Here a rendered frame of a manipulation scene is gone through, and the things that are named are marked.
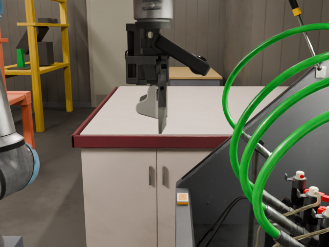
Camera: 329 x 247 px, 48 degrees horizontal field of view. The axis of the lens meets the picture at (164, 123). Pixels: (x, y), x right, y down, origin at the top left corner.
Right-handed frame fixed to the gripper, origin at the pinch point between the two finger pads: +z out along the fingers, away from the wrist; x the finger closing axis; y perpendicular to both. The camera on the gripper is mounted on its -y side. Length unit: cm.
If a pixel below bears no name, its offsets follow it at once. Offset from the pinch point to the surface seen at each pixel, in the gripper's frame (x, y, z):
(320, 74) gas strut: -31, -42, -6
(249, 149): 16.5, -14.1, 0.1
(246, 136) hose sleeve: -12.3, -19.1, 6.3
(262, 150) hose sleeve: -10.8, -22.8, 9.1
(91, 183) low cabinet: -127, 47, 68
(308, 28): -7.6, -29.9, -18.7
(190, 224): -9.5, -6.1, 27.9
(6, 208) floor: -200, 136, 122
